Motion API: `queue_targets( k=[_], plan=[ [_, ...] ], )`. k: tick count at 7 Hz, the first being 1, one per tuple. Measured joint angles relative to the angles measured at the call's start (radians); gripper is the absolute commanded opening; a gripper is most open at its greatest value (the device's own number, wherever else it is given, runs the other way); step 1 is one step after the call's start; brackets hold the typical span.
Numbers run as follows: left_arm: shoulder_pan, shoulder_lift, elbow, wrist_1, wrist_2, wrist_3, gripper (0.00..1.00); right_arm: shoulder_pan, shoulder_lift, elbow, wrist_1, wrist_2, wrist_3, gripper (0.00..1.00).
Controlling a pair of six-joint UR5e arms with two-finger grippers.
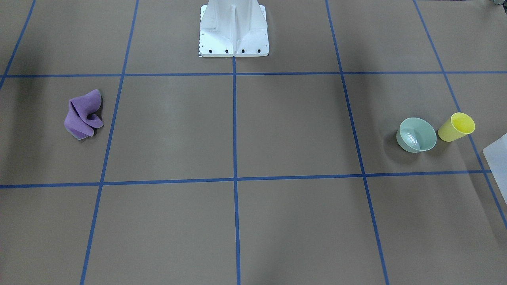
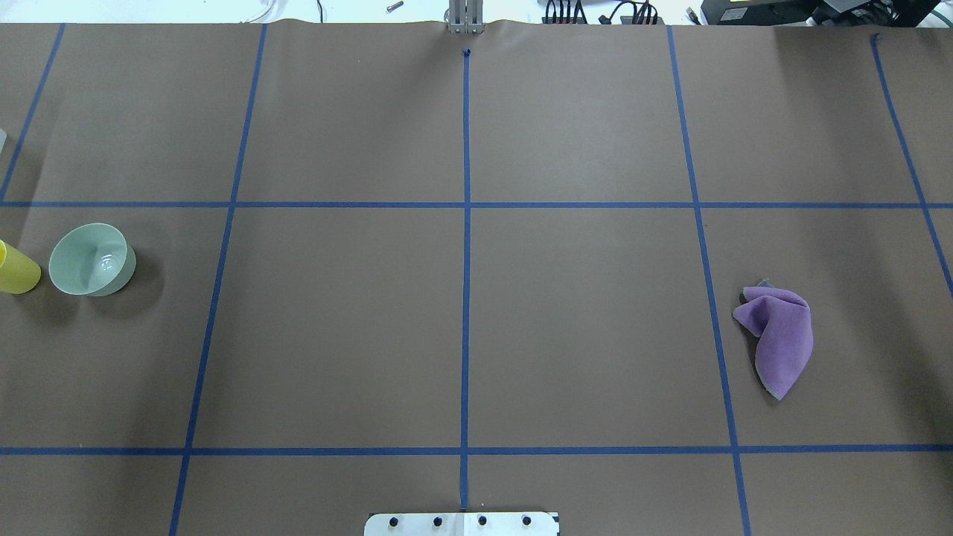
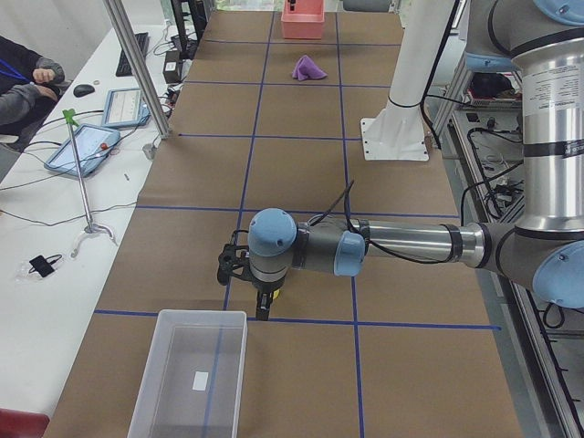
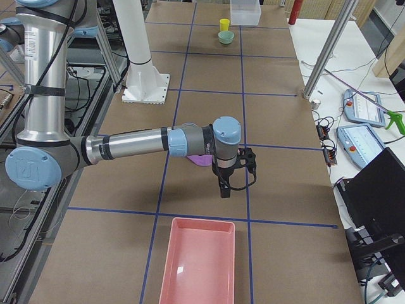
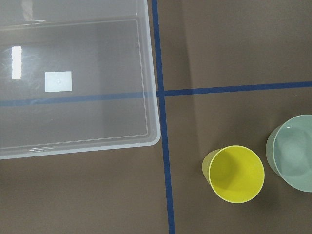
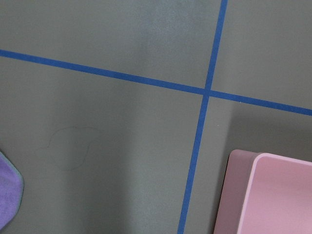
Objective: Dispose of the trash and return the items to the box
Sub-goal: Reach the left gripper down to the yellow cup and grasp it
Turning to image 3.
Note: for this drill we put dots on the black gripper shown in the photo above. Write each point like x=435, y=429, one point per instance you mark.
x=265, y=289

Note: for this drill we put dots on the purple cloth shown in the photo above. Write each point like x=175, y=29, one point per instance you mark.
x=307, y=69

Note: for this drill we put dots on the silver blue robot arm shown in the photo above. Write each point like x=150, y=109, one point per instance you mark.
x=543, y=250

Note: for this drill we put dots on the clear plastic storage box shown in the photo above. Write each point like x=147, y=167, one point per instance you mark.
x=192, y=381

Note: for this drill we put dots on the black power adapter box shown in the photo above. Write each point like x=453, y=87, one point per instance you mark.
x=173, y=67

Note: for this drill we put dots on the small black pouch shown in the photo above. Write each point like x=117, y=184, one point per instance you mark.
x=44, y=266

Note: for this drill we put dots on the near blue teach pendant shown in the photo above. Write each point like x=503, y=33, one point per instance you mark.
x=94, y=144

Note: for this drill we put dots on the blue teach pendant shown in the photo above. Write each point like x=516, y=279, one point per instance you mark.
x=125, y=108
x=94, y=144

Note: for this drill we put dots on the far blue teach pendant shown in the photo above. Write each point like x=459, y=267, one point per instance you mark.
x=125, y=108

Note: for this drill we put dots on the red object at edge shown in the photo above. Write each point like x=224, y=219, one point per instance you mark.
x=15, y=424

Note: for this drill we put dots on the black computer mouse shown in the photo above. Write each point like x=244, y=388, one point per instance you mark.
x=83, y=90

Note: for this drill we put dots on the pink plastic bin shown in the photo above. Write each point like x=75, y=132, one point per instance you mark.
x=303, y=19

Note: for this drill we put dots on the seated person grey sweater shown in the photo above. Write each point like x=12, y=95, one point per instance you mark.
x=31, y=86

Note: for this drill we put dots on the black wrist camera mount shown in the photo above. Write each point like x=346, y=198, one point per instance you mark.
x=234, y=262

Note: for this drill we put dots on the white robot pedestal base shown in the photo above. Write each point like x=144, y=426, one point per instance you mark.
x=397, y=132

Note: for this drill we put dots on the aluminium frame post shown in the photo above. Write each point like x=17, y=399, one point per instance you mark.
x=122, y=27

